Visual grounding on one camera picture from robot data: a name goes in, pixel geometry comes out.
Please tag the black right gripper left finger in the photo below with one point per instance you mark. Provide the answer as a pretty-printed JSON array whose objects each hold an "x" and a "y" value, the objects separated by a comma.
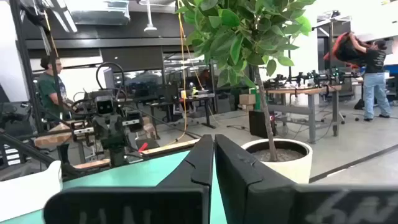
[{"x": 140, "y": 205}]

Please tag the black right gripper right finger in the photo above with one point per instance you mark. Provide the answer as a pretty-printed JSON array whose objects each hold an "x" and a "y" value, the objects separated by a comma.
[{"x": 264, "y": 199}]

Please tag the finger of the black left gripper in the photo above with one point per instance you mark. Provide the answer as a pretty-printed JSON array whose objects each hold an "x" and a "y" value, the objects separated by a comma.
[
  {"x": 101, "y": 130},
  {"x": 116, "y": 130}
]

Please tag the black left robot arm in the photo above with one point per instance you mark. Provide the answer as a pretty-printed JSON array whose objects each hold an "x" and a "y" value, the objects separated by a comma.
[{"x": 118, "y": 157}]

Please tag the small red clip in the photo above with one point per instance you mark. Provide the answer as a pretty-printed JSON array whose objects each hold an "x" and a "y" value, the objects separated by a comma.
[{"x": 143, "y": 147}]

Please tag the green table mat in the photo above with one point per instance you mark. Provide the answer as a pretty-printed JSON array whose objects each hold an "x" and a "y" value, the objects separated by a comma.
[{"x": 124, "y": 174}]

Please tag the person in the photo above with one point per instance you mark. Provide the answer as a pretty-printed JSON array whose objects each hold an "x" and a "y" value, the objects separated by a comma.
[
  {"x": 374, "y": 90},
  {"x": 48, "y": 90}
]

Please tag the black desk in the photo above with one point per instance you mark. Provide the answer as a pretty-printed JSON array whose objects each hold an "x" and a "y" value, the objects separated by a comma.
[{"x": 207, "y": 112}]

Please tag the black box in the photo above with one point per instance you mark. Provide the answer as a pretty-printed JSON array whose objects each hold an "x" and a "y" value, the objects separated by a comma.
[{"x": 258, "y": 124}]

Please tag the wooden top metal workbench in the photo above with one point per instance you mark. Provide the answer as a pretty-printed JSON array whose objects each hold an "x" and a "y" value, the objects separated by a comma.
[{"x": 311, "y": 118}]

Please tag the black rack with white labels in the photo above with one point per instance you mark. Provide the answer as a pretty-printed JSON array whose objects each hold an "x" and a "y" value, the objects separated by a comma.
[{"x": 9, "y": 155}]

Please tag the white plastic bin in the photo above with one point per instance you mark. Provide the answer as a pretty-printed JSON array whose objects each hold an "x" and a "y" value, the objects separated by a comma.
[{"x": 28, "y": 193}]

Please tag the white ceiling lamp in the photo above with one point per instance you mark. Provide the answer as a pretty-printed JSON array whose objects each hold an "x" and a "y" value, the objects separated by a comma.
[{"x": 150, "y": 28}]

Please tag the cardboard box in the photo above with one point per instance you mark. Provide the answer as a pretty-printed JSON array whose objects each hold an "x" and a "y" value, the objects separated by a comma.
[{"x": 247, "y": 99}]

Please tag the grey office chair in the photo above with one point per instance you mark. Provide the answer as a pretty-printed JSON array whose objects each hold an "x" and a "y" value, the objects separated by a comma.
[{"x": 342, "y": 90}]

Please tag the green plant in white pot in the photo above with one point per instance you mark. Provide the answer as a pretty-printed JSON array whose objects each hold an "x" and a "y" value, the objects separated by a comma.
[{"x": 242, "y": 31}]

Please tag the red black office chair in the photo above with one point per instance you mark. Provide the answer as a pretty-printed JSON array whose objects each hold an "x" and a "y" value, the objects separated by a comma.
[{"x": 345, "y": 51}]

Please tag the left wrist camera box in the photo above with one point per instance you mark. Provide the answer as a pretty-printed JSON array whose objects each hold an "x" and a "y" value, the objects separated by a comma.
[{"x": 104, "y": 105}]

